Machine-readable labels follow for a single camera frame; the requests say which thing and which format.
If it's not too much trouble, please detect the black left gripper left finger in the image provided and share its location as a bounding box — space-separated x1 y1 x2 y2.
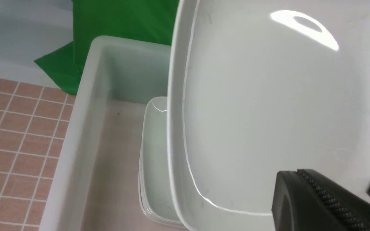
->
271 169 370 231

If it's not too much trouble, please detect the large white square plate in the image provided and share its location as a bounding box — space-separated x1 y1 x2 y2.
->
167 0 370 231

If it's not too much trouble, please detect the stack of white square plates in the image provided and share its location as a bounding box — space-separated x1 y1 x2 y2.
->
138 97 185 228

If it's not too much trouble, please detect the large white plastic tub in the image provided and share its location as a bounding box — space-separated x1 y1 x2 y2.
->
39 36 181 231

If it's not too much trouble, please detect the green backdrop cloth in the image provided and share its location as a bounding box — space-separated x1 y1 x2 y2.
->
34 0 179 95

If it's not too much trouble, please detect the pink checkered tablecloth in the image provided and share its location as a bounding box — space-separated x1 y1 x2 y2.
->
0 79 75 231

